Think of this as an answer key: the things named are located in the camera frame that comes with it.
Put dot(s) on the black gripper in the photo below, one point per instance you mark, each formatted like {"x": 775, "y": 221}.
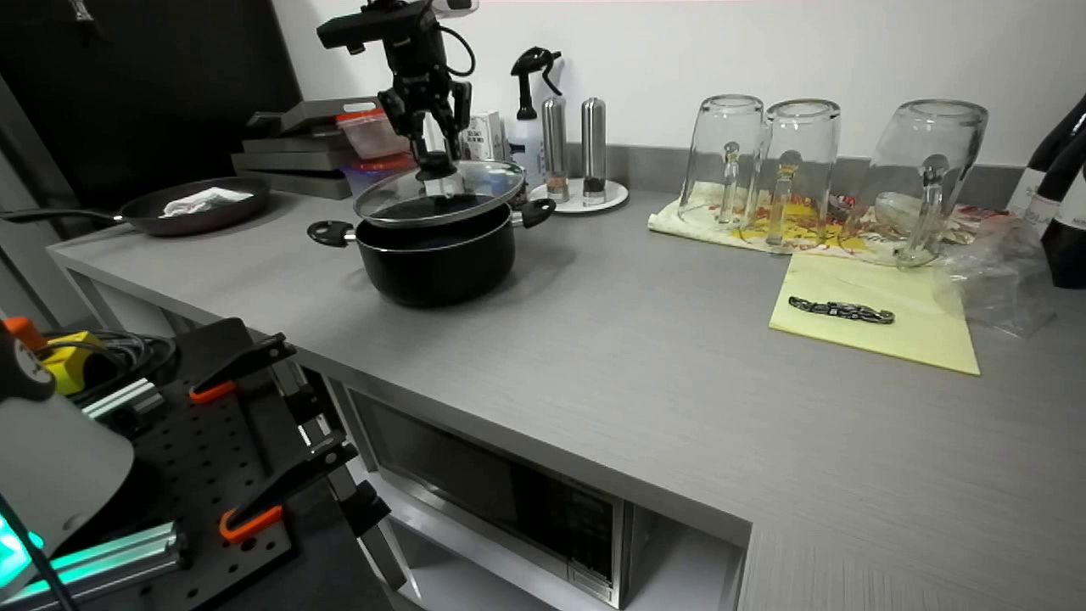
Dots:
{"x": 422, "y": 71}

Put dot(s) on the glass lid with black knob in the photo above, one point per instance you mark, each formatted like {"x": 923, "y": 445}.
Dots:
{"x": 477, "y": 192}

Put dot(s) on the clear container with red lid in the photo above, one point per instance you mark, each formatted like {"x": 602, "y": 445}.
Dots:
{"x": 369, "y": 131}

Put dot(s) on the black cooking pot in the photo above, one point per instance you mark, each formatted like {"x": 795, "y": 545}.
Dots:
{"x": 436, "y": 265}

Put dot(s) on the white sea salt box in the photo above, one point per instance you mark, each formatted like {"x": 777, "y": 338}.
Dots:
{"x": 485, "y": 136}

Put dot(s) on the spray bottle with black trigger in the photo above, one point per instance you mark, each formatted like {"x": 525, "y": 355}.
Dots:
{"x": 529, "y": 142}

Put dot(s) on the steel salt grinder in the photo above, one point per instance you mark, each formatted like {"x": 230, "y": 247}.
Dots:
{"x": 594, "y": 142}
{"x": 555, "y": 149}

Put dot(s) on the small white plate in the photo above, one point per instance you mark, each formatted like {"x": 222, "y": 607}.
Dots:
{"x": 605, "y": 202}

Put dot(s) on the black frying pan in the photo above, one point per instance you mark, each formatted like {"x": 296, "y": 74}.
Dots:
{"x": 198, "y": 216}

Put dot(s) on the upturned glass mug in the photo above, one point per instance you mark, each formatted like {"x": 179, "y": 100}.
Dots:
{"x": 801, "y": 165}
{"x": 725, "y": 159}
{"x": 926, "y": 170}

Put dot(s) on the black clamp with orange trigger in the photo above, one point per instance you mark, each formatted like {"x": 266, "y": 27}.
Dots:
{"x": 274, "y": 497}
{"x": 232, "y": 377}

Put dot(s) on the built-in steel microwave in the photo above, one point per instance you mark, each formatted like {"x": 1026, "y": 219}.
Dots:
{"x": 485, "y": 488}

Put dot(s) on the black pegboard panel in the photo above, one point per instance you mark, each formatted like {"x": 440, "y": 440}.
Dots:
{"x": 198, "y": 463}

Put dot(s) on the yellow tool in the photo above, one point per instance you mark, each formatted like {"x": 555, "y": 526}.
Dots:
{"x": 70, "y": 360}

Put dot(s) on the black pen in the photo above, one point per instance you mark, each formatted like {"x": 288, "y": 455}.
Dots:
{"x": 844, "y": 312}

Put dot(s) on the yellow notepad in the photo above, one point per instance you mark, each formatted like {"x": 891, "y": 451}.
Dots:
{"x": 869, "y": 342}

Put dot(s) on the teal aluminium bar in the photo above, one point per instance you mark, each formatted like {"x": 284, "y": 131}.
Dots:
{"x": 113, "y": 561}

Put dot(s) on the clear plastic bag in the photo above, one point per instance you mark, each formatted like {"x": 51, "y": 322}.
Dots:
{"x": 1003, "y": 278}

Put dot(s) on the dark wine bottle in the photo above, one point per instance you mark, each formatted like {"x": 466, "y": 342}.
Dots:
{"x": 1048, "y": 149}

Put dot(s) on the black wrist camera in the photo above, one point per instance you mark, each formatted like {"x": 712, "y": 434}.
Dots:
{"x": 348, "y": 33}

